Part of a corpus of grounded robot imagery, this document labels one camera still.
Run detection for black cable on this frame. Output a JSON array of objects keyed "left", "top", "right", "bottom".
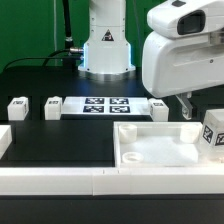
[{"left": 2, "top": 48, "right": 84, "bottom": 72}]

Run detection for white fence bar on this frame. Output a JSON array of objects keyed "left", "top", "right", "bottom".
[
  {"left": 0, "top": 125, "right": 12, "bottom": 159},
  {"left": 0, "top": 166, "right": 224, "bottom": 196}
]

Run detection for white square tabletop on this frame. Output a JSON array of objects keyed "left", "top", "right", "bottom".
[{"left": 113, "top": 122, "right": 224, "bottom": 168}]

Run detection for white left fence bar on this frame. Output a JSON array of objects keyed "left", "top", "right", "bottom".
[{"left": 0, "top": 125, "right": 12, "bottom": 159}]

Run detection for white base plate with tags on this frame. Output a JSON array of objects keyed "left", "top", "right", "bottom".
[{"left": 62, "top": 97, "right": 149, "bottom": 116}]

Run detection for white front fence bar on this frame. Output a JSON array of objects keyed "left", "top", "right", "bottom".
[{"left": 0, "top": 166, "right": 224, "bottom": 196}]

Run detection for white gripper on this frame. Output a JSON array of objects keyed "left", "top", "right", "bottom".
[{"left": 142, "top": 0, "right": 224, "bottom": 120}]

